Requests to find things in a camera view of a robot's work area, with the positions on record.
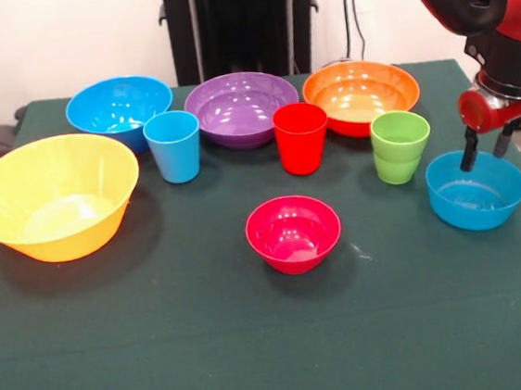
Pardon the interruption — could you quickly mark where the green cup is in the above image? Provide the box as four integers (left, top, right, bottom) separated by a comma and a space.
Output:
368, 107, 437, 187

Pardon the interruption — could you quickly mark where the large yellow bowl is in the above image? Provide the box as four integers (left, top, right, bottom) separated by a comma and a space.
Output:
0, 126, 149, 270

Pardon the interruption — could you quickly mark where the dark green tablecloth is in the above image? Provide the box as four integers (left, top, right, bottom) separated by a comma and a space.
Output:
0, 49, 521, 390

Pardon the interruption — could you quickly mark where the pink bowl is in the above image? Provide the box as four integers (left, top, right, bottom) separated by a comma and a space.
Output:
241, 190, 347, 281

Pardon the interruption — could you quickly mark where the large blue bowl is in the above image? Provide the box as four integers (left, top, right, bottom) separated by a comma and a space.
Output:
61, 70, 180, 161

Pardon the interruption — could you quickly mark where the small blue bowl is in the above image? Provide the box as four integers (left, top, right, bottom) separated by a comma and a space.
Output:
422, 144, 521, 236

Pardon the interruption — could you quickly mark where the blue cup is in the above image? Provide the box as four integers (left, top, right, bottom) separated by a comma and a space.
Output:
140, 107, 207, 187

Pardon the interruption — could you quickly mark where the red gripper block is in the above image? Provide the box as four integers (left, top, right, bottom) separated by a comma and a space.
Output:
451, 83, 521, 174

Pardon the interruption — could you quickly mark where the black hanging cable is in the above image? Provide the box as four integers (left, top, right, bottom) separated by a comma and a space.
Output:
340, 0, 370, 64

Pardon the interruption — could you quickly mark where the purple bowl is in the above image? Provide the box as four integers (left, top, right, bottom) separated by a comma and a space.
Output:
180, 66, 305, 156

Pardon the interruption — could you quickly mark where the orange bowl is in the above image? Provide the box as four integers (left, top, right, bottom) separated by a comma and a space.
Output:
299, 54, 426, 145

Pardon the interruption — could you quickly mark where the red cup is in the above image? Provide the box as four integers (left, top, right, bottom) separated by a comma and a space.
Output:
271, 99, 335, 179

